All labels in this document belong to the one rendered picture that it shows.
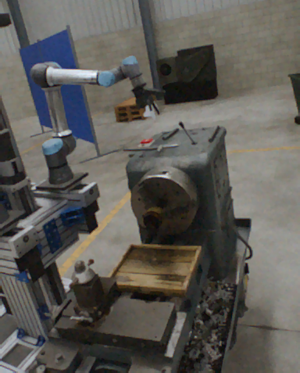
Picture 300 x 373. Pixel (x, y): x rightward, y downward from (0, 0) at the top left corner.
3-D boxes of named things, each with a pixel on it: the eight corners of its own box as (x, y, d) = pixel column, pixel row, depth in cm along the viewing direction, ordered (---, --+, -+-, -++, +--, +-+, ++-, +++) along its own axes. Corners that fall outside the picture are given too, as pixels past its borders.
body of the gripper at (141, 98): (141, 108, 195) (133, 87, 192) (155, 102, 193) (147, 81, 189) (139, 110, 188) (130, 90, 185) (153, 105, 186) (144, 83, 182)
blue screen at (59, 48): (30, 137, 984) (3, 51, 902) (56, 129, 1019) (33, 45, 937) (80, 163, 643) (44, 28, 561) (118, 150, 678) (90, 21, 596)
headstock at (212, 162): (165, 184, 245) (155, 130, 232) (233, 182, 228) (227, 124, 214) (133, 228, 194) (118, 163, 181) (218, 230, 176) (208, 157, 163)
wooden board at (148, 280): (131, 249, 174) (130, 243, 173) (202, 252, 160) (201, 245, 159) (105, 289, 148) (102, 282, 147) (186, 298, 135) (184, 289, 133)
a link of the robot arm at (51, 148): (43, 168, 196) (36, 145, 191) (53, 159, 208) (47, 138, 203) (62, 166, 193) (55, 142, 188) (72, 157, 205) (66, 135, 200)
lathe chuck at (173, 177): (137, 220, 183) (137, 164, 170) (196, 231, 174) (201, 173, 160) (130, 228, 175) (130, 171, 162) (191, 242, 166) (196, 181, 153)
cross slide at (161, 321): (73, 301, 135) (69, 292, 134) (177, 313, 119) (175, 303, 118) (48, 334, 121) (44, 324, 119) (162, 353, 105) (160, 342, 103)
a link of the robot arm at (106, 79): (20, 65, 176) (112, 67, 168) (31, 62, 186) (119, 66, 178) (23, 87, 181) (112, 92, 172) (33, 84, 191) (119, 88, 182)
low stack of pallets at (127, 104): (131, 112, 1051) (128, 98, 1036) (158, 109, 1023) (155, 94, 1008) (116, 123, 942) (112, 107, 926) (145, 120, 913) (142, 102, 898)
